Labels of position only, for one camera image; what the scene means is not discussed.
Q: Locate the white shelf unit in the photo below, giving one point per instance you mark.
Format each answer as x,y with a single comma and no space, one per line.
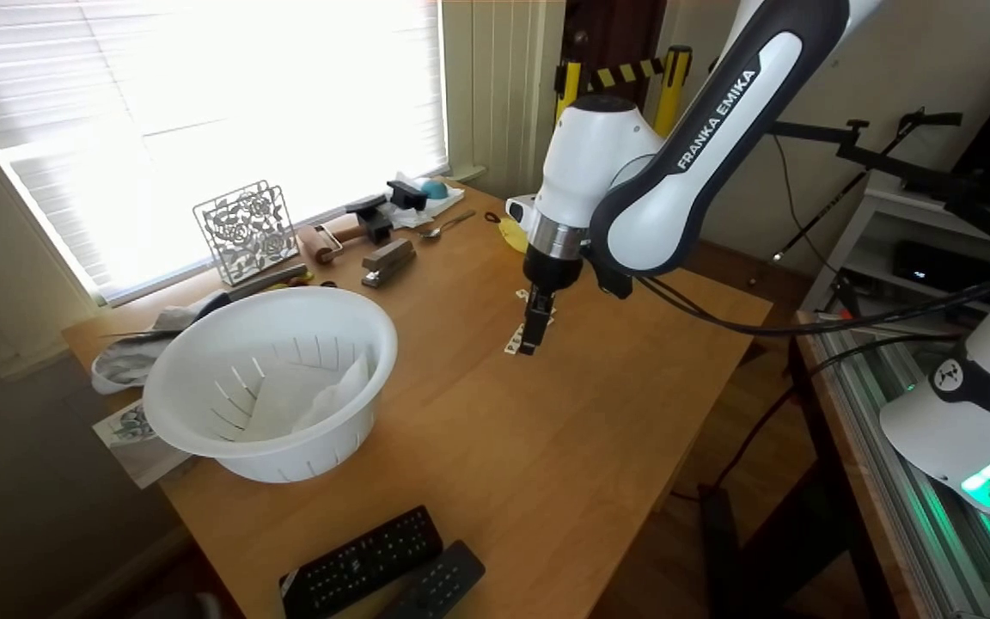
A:
898,248

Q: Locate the grey metal stapler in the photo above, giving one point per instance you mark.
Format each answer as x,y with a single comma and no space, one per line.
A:
385,264

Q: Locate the brown wooden block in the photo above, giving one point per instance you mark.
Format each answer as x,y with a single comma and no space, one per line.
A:
319,246

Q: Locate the white wire cube puzzle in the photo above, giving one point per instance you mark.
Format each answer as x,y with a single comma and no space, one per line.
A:
247,231

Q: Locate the grey cloth under bowl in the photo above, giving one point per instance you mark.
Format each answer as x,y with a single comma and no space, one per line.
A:
130,358

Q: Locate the large black remote control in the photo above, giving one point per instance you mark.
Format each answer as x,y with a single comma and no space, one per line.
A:
364,564

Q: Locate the small black remote control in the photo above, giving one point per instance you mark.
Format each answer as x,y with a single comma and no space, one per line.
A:
439,586

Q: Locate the yellow pouch of tiles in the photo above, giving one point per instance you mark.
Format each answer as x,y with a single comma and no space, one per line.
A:
515,236

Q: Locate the white plastic colander bowl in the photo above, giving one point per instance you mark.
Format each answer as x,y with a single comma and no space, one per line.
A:
281,388

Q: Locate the metal spoon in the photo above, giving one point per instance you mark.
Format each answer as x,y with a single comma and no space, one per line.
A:
435,231

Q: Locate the row of white letter tiles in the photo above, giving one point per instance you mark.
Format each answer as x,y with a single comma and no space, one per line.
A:
515,341

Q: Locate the black device on tray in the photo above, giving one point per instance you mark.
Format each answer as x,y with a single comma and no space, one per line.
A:
406,194

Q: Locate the black clamp tool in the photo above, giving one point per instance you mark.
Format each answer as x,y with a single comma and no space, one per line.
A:
373,223

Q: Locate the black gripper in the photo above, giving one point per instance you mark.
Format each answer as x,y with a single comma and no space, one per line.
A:
543,278

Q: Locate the yellow safety post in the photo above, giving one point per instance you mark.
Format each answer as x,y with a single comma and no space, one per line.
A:
570,89

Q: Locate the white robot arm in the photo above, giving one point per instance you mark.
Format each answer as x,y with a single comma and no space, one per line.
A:
628,202

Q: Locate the white and teal tray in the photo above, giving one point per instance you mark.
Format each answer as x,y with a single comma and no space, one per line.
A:
439,197

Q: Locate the printed paper card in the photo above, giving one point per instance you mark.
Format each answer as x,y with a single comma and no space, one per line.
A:
137,444

